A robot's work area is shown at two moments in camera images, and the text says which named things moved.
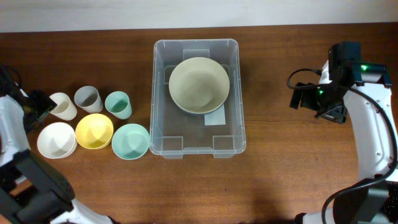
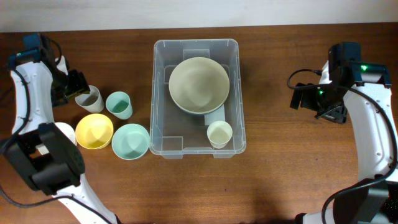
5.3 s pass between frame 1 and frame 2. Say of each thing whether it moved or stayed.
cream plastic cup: moved
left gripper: moved
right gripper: stayed
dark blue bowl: stayed
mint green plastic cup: stayed
